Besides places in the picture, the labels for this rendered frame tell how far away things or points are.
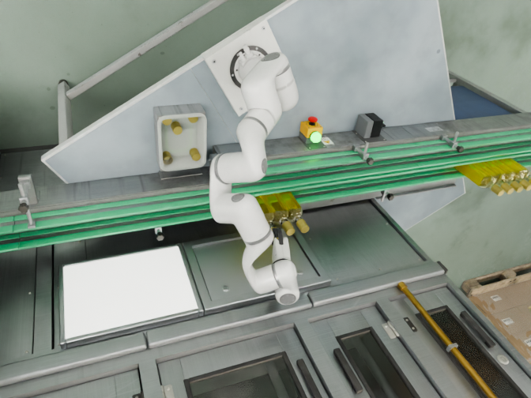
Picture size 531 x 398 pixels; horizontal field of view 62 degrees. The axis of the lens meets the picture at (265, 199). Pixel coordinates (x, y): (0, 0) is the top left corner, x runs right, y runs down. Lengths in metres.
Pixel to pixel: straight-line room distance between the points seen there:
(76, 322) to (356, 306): 0.92
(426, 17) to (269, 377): 1.48
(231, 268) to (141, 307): 0.34
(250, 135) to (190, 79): 0.53
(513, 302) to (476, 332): 3.75
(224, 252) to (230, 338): 0.37
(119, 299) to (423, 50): 1.54
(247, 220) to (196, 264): 0.50
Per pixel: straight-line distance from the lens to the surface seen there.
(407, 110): 2.15
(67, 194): 1.71
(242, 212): 1.15
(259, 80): 1.23
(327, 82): 1.85
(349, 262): 1.77
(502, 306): 5.35
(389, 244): 1.91
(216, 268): 1.62
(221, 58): 1.58
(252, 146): 1.15
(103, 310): 1.52
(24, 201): 1.54
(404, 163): 2.06
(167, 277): 1.59
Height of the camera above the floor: 2.23
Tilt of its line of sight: 48 degrees down
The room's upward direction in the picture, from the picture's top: 148 degrees clockwise
